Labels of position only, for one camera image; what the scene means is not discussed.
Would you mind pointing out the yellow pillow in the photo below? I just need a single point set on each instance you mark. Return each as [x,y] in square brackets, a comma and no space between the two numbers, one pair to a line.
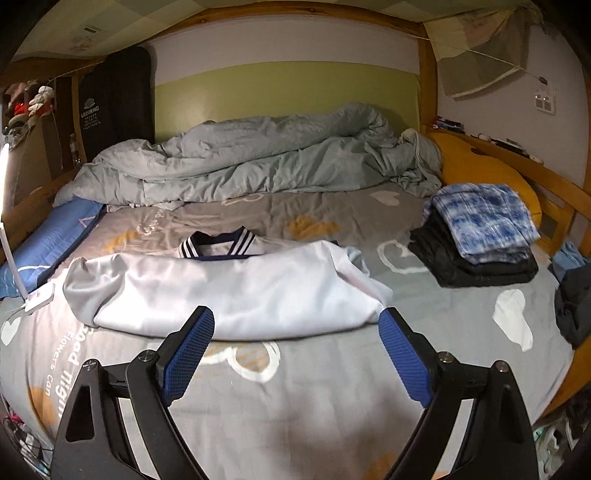
[489,166]

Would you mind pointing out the dark crumpled clothing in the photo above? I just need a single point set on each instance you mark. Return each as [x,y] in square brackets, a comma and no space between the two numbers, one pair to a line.
[575,309]

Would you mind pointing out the wooden bed frame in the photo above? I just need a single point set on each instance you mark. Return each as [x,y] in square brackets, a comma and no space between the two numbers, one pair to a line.
[427,92]

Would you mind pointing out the hanging mesh cloth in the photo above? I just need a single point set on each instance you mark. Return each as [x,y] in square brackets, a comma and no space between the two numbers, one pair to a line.
[480,55]

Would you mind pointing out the white wall switch panel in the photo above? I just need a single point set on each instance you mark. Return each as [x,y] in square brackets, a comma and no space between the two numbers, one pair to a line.
[545,99]

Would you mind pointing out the white and navy striped jacket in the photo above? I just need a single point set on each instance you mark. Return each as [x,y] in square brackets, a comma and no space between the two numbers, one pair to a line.
[231,290]

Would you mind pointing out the grey crumpled duvet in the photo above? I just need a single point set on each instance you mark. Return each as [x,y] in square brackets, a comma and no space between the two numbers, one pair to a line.
[277,157]

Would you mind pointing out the clear plastic bottle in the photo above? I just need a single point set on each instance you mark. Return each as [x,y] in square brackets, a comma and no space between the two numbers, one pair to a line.
[76,152]

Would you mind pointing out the blue white plaid folded garment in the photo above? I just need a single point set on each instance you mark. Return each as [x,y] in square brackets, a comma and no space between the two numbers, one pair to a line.
[485,221]

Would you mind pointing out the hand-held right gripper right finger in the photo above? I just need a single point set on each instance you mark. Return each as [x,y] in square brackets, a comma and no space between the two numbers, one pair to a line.
[406,360]

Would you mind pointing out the grey printed bed sheet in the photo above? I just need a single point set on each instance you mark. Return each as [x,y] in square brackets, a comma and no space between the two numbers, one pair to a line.
[323,392]

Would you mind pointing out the blue pillow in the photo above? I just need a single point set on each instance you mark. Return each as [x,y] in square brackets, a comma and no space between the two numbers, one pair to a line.
[51,244]

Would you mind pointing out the group of plush toys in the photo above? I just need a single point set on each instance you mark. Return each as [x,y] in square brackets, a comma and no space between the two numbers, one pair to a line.
[30,104]

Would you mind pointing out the black folded clothes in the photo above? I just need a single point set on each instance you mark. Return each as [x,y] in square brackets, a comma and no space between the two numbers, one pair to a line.
[461,270]

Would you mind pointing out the light blue cloth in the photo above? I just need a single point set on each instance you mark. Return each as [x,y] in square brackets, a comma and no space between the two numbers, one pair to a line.
[568,258]

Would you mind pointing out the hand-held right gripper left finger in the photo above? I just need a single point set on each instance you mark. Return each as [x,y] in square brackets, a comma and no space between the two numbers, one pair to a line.
[187,360]

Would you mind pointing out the black hanging garment bag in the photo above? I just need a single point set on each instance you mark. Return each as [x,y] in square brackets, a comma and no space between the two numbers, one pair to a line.
[117,101]

